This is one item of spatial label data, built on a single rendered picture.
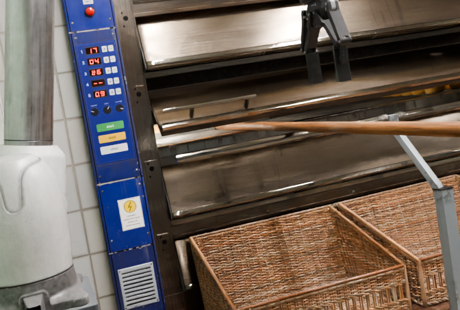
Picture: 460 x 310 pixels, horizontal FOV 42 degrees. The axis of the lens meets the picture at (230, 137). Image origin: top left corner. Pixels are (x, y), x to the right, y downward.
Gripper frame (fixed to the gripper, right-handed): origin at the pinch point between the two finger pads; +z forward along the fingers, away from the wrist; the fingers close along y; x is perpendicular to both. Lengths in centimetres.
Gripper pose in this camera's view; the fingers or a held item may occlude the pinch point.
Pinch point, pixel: (328, 77)
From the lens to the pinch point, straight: 131.4
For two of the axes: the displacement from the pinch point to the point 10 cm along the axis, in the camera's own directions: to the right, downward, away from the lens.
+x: 9.5, -1.9, 2.7
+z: 1.6, 9.8, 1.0
